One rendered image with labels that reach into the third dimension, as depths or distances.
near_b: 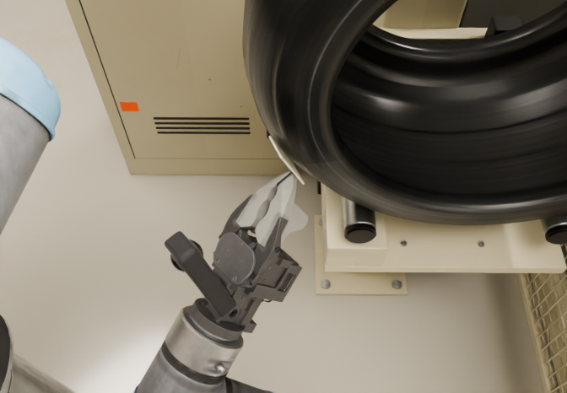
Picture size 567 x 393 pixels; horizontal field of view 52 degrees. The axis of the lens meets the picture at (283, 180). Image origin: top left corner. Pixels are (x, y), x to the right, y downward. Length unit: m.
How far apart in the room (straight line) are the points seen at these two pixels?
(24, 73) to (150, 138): 1.44
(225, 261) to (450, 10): 0.56
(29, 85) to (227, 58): 1.17
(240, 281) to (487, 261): 0.42
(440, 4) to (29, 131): 0.74
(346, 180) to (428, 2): 0.41
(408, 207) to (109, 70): 1.08
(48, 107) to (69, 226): 1.56
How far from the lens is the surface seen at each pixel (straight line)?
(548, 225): 0.89
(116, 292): 1.83
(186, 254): 0.65
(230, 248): 0.72
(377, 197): 0.73
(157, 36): 1.54
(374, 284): 1.78
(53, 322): 1.85
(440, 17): 1.03
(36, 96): 0.42
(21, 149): 0.40
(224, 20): 1.48
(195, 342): 0.73
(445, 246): 0.95
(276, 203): 0.69
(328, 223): 0.87
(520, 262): 0.97
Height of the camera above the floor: 1.62
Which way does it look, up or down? 56 degrees down
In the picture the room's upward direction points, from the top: straight up
